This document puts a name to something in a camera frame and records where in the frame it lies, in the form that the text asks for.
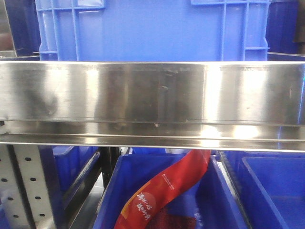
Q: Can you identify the large light blue crate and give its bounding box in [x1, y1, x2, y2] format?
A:
[36, 0, 270, 62]

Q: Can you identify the red printed snack bag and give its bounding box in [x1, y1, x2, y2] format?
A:
[114, 149, 211, 229]

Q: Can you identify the blue bin at left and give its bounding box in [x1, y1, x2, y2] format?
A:
[52, 146, 98, 192]

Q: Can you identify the stainless steel shelf rail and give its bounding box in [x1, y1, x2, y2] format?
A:
[0, 61, 305, 152]

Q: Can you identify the perforated white shelf upright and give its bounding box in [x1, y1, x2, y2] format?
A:
[0, 145, 56, 229]

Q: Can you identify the blue bin with red bag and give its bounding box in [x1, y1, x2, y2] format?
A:
[93, 154, 247, 229]

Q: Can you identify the blue bin at right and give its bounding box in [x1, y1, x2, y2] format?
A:
[220, 151, 305, 229]

